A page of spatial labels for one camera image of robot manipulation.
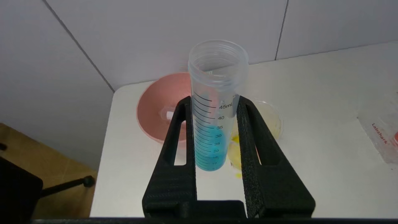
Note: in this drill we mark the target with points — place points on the test tube with blue pigment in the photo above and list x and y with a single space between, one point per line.
211 146

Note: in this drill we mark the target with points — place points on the clear acrylic test tube rack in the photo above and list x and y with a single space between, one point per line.
379 130

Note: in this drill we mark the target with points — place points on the dark cabinet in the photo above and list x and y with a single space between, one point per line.
15 193

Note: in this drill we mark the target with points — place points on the clear glass beaker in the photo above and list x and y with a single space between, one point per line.
270 121

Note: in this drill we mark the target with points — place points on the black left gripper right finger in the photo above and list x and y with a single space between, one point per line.
273 189

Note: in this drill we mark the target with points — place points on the black knobbed rod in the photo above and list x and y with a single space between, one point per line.
67 185

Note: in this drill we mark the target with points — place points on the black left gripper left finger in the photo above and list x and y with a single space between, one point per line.
171 186

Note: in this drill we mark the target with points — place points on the pink plastic bowl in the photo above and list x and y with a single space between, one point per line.
155 102

